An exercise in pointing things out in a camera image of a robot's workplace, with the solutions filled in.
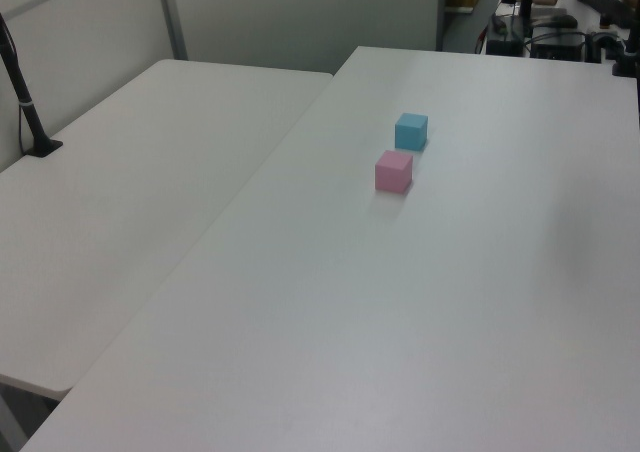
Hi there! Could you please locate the blue cube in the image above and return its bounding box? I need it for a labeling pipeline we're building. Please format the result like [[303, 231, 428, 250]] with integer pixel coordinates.
[[394, 112, 430, 152]]

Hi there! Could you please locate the pink cube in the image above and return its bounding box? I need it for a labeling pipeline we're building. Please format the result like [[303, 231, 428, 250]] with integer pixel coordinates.
[[374, 149, 414, 193]]

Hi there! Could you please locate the small black box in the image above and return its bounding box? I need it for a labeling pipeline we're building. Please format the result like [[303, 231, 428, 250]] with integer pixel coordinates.
[[486, 38, 522, 57]]

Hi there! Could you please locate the black electronics box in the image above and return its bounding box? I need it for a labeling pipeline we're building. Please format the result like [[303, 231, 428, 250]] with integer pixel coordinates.
[[530, 31, 587, 63]]

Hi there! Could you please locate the grey metal post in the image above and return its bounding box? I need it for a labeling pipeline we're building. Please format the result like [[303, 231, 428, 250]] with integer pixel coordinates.
[[435, 0, 449, 52]]

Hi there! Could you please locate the black table clamp mount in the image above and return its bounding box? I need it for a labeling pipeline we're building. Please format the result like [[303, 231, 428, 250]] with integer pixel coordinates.
[[611, 19, 640, 79]]

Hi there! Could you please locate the black camera stand pole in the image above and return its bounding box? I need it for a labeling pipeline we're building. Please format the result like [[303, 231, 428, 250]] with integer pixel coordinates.
[[0, 12, 64, 159]]

